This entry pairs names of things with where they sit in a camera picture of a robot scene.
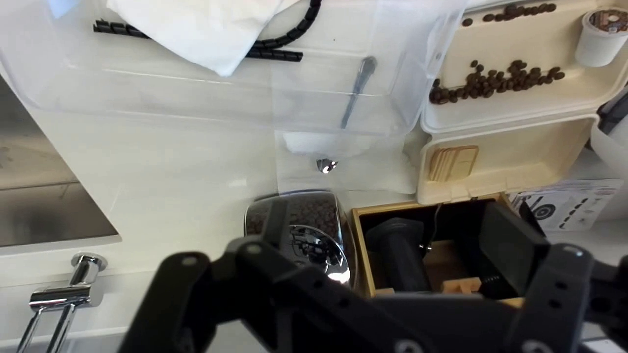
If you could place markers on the small clear plastic box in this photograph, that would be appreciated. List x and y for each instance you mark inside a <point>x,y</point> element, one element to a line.
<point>379,169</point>

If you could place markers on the metal spoon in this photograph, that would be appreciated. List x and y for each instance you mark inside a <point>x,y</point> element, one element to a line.
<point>357,90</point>

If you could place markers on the white coffee pod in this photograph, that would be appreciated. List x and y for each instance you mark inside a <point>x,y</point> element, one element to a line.
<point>599,45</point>

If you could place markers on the shiny steel canister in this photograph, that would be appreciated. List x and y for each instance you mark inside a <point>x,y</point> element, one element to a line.
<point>314,216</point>

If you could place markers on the crumpled white paper towel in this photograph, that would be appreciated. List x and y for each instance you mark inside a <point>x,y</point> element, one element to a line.
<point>208,32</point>

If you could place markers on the wooden stir sticks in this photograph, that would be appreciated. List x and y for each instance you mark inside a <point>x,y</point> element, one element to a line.
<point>452,163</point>

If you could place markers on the wooden box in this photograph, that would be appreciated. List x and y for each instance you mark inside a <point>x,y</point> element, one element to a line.
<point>361,261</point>

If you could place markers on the steel sink basin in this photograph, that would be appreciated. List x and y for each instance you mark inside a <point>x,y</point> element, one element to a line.
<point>45,196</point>

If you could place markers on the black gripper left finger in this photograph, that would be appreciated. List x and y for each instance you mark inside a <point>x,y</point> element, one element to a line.
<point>295,286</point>

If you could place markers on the black hand coffee grinder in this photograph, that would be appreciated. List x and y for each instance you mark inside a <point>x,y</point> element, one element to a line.
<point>399,255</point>

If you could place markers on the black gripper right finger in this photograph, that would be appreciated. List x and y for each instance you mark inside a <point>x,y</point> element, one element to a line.
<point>556,286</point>

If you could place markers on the coffee beans row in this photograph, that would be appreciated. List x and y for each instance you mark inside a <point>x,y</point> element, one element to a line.
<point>491,83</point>
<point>516,12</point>

